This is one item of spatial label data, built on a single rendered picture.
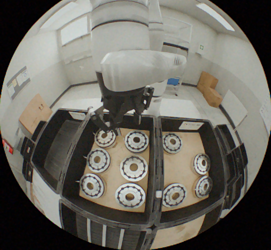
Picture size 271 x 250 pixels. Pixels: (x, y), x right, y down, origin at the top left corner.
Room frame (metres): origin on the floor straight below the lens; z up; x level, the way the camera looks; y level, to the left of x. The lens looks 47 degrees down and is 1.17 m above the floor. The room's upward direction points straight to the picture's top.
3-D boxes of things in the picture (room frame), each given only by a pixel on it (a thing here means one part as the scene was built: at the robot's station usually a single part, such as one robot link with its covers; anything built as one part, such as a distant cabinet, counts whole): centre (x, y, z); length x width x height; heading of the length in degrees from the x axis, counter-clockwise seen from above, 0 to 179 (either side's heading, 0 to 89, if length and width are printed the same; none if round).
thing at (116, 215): (0.04, 0.08, 0.87); 0.40 x 0.30 x 0.11; 174
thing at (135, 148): (0.14, 0.00, 0.86); 0.10 x 0.10 x 0.01
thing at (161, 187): (0.00, -0.22, 0.92); 0.40 x 0.30 x 0.02; 174
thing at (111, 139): (0.15, 0.14, 0.86); 0.10 x 0.10 x 0.01
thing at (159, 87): (0.37, -0.11, 1.01); 0.09 x 0.09 x 0.17; 4
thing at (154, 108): (0.37, -0.11, 0.85); 0.09 x 0.09 x 0.17; 81
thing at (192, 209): (0.00, -0.22, 0.87); 0.40 x 0.30 x 0.11; 174
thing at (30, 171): (-0.59, 1.85, 0.31); 0.40 x 0.30 x 0.34; 179
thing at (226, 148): (0.15, -1.16, 0.37); 0.40 x 0.30 x 0.45; 179
